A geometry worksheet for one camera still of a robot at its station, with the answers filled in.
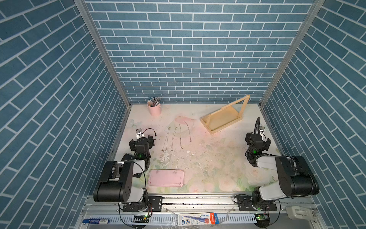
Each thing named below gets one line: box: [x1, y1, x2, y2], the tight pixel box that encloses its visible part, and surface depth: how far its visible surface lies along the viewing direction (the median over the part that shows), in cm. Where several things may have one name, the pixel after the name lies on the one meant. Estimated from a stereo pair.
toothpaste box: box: [177, 212, 220, 227], surface depth 70 cm
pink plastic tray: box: [147, 168, 185, 188], surface depth 83 cm
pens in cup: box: [147, 96, 161, 107], surface depth 107 cm
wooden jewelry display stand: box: [200, 94, 251, 135], surface depth 106 cm
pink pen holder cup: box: [146, 103, 162, 117], surface depth 113 cm
